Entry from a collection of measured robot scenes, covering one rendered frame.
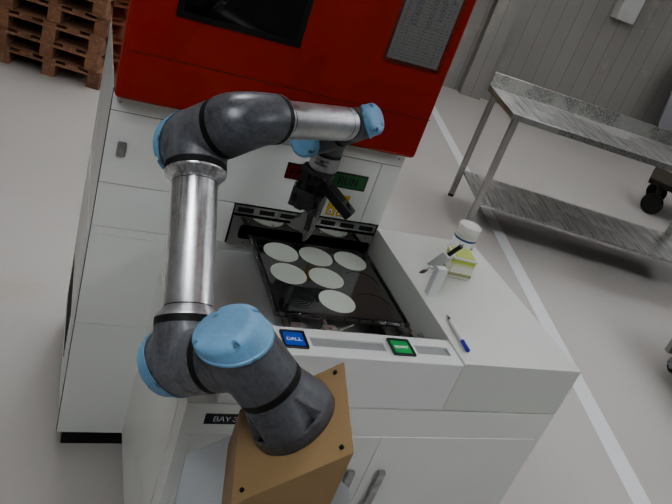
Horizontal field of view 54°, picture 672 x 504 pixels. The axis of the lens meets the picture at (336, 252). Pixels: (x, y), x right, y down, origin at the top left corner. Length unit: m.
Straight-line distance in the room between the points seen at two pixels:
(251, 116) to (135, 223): 0.76
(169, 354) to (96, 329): 0.96
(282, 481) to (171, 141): 0.63
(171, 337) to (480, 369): 0.77
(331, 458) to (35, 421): 1.57
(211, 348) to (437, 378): 0.69
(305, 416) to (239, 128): 0.51
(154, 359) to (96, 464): 1.25
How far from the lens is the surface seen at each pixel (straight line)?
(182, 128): 1.26
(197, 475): 1.30
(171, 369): 1.13
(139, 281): 1.98
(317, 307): 1.67
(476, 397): 1.68
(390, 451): 1.70
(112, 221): 1.88
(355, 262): 1.94
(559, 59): 10.16
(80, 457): 2.40
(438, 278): 1.76
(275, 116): 1.23
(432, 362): 1.54
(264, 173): 1.85
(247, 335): 1.02
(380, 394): 1.54
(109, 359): 2.15
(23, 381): 2.64
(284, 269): 1.78
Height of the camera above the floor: 1.78
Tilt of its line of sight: 27 degrees down
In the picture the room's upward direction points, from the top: 20 degrees clockwise
